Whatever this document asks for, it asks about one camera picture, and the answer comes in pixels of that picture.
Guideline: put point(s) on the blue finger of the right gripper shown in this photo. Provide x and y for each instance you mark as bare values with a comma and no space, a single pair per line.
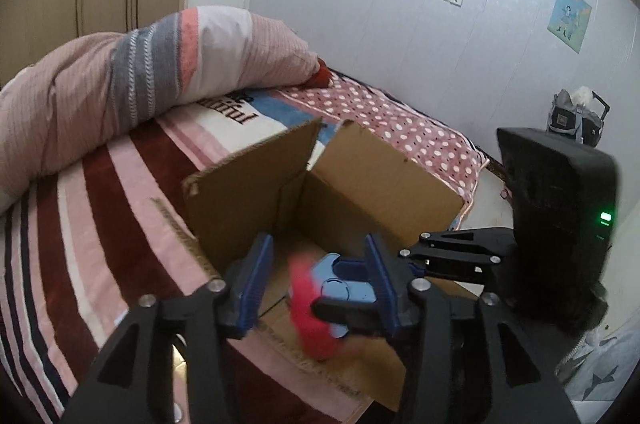
343,297

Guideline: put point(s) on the rolled striped duvet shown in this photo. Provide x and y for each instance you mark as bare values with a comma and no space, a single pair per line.
97,87

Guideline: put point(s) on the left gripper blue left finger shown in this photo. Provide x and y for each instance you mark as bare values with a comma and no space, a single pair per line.
246,280

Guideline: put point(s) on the blue cartoon wall poster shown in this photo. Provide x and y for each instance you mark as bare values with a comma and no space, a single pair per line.
569,22

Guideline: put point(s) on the grey bag with handle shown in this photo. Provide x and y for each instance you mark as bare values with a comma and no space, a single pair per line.
578,116

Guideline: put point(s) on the grey star pattern clothing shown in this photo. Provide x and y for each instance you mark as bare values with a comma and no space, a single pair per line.
600,366

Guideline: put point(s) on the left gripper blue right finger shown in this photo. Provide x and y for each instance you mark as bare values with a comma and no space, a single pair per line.
390,278

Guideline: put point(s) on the striped bed blanket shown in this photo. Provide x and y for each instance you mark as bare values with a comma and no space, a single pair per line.
82,246

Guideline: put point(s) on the red item under duvet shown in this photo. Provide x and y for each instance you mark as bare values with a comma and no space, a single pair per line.
320,79

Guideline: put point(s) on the brown cardboard box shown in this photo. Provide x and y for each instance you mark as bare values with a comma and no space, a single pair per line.
312,202

